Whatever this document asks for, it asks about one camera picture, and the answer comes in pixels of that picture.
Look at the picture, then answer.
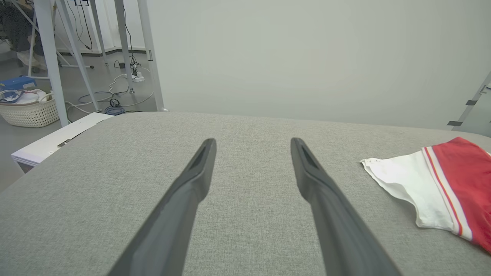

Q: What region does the white metal frame leg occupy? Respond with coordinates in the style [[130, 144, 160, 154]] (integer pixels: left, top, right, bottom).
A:
[[114, 0, 135, 94], [33, 0, 70, 128], [89, 0, 109, 67], [57, 0, 102, 112]]

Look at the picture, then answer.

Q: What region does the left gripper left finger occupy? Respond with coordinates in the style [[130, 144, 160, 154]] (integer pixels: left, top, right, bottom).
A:
[[107, 138, 217, 276]]

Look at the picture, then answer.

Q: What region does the grey partition post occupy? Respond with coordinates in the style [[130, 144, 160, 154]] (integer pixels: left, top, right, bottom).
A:
[[137, 0, 166, 112]]

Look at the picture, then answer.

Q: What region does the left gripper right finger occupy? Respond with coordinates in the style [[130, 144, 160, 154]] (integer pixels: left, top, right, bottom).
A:
[[290, 137, 402, 276]]

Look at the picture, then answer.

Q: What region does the white clothes pile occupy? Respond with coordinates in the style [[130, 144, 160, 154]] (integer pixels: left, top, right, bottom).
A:
[[0, 89, 49, 105]]

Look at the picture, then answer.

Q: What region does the blue box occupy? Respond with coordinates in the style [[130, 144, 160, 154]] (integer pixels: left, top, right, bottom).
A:
[[0, 76, 37, 91]]

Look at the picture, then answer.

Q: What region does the person in dark trousers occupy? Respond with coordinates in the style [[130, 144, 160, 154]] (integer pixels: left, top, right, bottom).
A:
[[0, 0, 46, 72]]

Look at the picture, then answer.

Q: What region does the grey post with black tape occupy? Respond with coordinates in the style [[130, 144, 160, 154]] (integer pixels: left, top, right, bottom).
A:
[[447, 71, 491, 131]]

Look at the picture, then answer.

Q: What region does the red and white shirt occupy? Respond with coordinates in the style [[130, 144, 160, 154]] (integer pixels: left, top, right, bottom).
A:
[[360, 136, 491, 254]]

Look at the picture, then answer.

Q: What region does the white floor cable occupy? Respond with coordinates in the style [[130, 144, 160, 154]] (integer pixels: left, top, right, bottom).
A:
[[64, 68, 155, 115]]

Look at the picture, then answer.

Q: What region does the white equipment box black handle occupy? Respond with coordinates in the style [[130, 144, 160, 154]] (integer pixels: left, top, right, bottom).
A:
[[11, 112, 114, 174]]

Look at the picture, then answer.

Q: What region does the cream woven laundry basket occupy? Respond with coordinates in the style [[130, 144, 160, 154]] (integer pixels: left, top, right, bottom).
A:
[[0, 89, 60, 128]]

